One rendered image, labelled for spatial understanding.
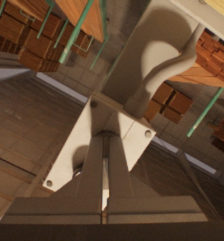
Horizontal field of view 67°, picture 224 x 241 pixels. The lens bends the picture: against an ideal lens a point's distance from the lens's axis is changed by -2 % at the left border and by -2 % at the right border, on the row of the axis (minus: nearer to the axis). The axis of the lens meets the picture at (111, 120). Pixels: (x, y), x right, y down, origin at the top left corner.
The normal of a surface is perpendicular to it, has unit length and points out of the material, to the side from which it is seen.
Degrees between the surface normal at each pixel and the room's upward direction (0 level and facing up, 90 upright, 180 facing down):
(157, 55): 90
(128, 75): 90
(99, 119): 90
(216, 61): 90
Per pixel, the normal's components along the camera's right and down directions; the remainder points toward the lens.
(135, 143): 0.02, 0.27
